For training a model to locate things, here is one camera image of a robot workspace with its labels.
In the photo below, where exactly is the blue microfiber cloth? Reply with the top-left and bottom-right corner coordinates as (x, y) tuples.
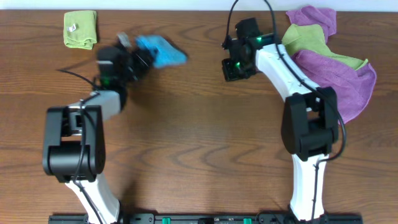
(135, 35), (188, 69)

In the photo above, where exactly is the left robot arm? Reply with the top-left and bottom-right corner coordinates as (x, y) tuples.
(42, 47), (154, 223)

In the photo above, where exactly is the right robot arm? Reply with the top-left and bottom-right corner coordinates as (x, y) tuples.
(222, 34), (338, 223)

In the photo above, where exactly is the folded green cloth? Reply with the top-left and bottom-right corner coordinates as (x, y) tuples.
(63, 10), (97, 50)

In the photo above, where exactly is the crumpled green cloth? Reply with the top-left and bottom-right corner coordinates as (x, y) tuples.
(282, 24), (369, 70)

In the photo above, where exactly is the upper purple cloth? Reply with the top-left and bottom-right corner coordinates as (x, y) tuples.
(286, 5), (337, 41)

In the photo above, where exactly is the large purple cloth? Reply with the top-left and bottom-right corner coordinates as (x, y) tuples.
(292, 50), (377, 123)

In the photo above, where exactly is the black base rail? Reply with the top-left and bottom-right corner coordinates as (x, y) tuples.
(48, 212), (364, 224)

